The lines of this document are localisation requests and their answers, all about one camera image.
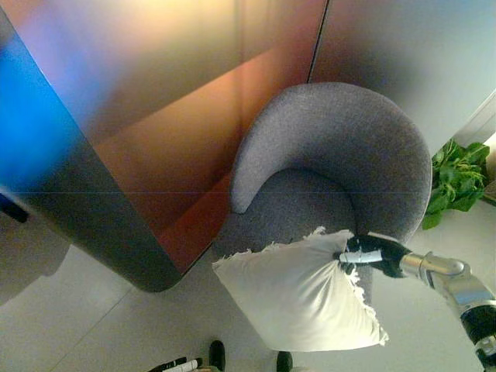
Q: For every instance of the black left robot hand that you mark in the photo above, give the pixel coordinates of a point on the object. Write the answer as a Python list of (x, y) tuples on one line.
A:
[(178, 365)]

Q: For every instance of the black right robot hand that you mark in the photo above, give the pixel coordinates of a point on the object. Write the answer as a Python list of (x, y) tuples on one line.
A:
[(383, 250)]

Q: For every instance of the white fringed pillow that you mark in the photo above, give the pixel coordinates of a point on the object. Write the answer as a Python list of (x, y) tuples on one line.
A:
[(294, 294)]

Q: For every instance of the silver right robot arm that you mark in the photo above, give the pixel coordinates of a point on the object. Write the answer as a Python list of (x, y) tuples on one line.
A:
[(461, 279)]

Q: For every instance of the black left robot foot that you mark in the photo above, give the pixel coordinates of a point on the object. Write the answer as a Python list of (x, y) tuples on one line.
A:
[(217, 356)]

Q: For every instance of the black robot foot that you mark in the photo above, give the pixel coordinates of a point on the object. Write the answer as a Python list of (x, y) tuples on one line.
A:
[(285, 362), (217, 356)]

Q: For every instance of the green leafy potted plant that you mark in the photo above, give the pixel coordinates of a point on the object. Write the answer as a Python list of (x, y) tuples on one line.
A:
[(459, 178)]

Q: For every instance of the black right robot foot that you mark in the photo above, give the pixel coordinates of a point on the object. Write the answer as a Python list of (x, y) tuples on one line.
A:
[(285, 362)]

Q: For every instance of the grey fabric tub armchair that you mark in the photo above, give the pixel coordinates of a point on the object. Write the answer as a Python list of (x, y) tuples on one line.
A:
[(341, 139)]

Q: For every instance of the dark curved glossy cabinet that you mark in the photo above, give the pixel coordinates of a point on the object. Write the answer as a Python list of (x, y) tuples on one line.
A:
[(89, 217)]

